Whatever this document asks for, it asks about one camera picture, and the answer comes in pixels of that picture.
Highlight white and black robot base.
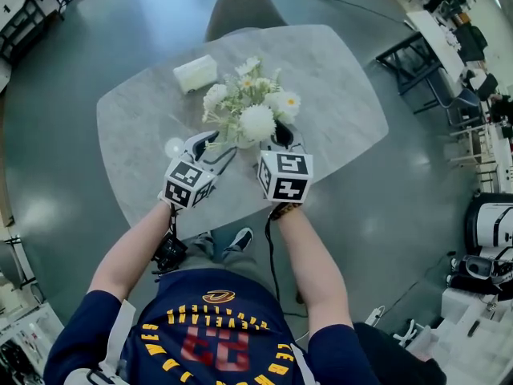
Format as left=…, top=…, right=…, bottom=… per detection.
left=464, top=202, right=513, bottom=258

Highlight white table with black frame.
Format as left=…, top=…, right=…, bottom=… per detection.
left=375, top=10, right=467, bottom=96

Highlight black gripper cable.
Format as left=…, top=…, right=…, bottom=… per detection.
left=264, top=214, right=309, bottom=320

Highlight grey dining chair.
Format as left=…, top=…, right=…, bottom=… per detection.
left=204, top=0, right=289, bottom=43

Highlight bunch of white flowers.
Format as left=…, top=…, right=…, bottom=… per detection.
left=201, top=56, right=302, bottom=154

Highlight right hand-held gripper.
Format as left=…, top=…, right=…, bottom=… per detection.
left=258, top=121, right=314, bottom=204

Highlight person's left forearm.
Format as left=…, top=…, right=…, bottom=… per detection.
left=87, top=201, right=174, bottom=302

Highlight person's right forearm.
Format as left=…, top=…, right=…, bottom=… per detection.
left=276, top=205, right=353, bottom=337

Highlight grey marble table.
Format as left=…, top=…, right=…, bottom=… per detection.
left=95, top=24, right=390, bottom=241

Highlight person's right shoe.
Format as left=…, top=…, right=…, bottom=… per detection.
left=226, top=226, right=255, bottom=253

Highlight blue chair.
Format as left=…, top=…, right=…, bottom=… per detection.
left=426, top=70, right=483, bottom=128

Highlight brown beaded bracelet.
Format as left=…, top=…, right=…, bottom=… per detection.
left=269, top=201, right=303, bottom=221

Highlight black office chair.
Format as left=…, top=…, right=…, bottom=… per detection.
left=454, top=24, right=490, bottom=64

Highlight person's navy printed shirt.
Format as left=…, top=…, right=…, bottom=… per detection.
left=42, top=269, right=382, bottom=385

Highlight person's grey trousers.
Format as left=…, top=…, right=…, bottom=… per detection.
left=176, top=237, right=278, bottom=293

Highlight black hanging controller box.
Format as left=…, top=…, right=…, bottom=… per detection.
left=151, top=233, right=189, bottom=274

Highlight black shelf unit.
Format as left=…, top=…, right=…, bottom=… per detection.
left=0, top=0, right=46, bottom=66

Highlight white office chair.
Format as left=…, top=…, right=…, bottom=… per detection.
left=392, top=318, right=420, bottom=347

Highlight thin black floor cable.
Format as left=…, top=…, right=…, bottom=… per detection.
left=317, top=0, right=406, bottom=26

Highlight white cluttered desk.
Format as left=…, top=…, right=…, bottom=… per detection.
left=0, top=302, right=66, bottom=385

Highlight grey chair with black frame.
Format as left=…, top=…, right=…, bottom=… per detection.
left=0, top=237, right=38, bottom=293

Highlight white power strip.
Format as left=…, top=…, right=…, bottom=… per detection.
left=364, top=306, right=386, bottom=329

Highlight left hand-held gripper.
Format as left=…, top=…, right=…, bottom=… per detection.
left=158, top=131, right=238, bottom=210

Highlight white shoulder strap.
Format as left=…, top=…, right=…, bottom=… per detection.
left=75, top=298, right=138, bottom=385

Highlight white tissue box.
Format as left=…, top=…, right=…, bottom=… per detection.
left=172, top=54, right=219, bottom=95

